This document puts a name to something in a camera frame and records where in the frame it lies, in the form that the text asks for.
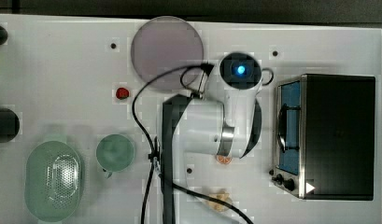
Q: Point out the green mug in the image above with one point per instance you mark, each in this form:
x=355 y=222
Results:
x=115 y=153

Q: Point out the small strawberry on table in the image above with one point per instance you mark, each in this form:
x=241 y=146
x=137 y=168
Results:
x=122 y=93

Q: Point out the black pan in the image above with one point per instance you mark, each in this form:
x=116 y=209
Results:
x=9 y=125

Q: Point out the green colander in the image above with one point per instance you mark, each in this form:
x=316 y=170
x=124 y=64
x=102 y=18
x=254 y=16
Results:
x=53 y=182

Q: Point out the grey round plate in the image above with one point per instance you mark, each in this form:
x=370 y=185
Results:
x=165 y=43

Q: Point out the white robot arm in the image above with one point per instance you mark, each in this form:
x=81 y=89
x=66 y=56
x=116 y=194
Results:
x=225 y=120

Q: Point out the silver black toaster oven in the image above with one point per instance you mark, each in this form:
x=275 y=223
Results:
x=325 y=137

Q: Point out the orange slice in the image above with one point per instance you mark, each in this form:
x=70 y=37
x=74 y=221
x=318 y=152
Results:
x=223 y=160

